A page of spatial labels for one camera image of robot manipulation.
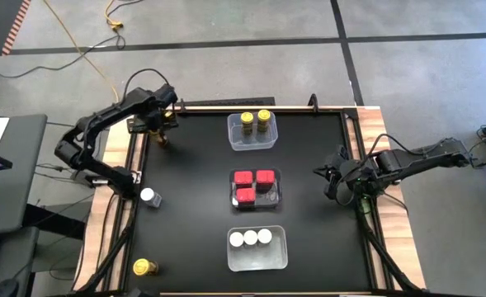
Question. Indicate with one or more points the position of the frosted clear plastic bin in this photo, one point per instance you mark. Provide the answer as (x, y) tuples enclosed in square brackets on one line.
[(253, 142)]

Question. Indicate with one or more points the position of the black table frame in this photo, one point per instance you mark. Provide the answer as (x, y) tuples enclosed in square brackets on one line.
[(226, 110)]

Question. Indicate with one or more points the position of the black clamp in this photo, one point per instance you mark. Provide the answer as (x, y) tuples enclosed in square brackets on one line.
[(182, 107), (313, 101)]

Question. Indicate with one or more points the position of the grey keyboard shelf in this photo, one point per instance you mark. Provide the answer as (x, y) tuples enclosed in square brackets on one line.
[(20, 255)]

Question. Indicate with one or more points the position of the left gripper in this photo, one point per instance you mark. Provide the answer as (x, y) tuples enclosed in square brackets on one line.
[(156, 121)]

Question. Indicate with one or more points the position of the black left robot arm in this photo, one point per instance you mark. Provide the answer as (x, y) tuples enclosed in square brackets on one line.
[(114, 110)]

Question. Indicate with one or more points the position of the yellow-lid brown spice jar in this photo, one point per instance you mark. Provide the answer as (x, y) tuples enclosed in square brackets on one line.
[(141, 267), (263, 115), (246, 118), (161, 139)]

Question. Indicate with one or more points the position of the grey desk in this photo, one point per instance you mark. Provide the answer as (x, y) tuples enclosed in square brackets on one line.
[(15, 198)]

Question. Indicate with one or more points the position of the long black bar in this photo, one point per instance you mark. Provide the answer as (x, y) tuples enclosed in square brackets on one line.
[(226, 102)]

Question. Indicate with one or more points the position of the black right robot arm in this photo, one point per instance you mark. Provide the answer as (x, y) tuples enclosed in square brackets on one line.
[(424, 158)]

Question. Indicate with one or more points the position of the glossy clear plastic bin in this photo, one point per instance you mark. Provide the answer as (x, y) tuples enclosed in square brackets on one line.
[(273, 198)]

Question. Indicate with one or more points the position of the white plastic bin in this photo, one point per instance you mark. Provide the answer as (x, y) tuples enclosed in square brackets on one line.
[(259, 260)]

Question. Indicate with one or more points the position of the white-lid seasoning jar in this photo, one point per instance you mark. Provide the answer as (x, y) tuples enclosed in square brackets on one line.
[(265, 236), (236, 239), (147, 194), (250, 237)]

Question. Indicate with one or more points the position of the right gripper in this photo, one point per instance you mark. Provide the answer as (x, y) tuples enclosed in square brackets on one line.
[(354, 177)]

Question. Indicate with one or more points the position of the red-lid patterned spice tin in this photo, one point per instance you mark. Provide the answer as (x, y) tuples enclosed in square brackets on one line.
[(265, 176), (243, 178), (246, 195)]

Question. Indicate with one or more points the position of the black computer mouse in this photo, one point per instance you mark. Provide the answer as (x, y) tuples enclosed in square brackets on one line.
[(5, 288)]

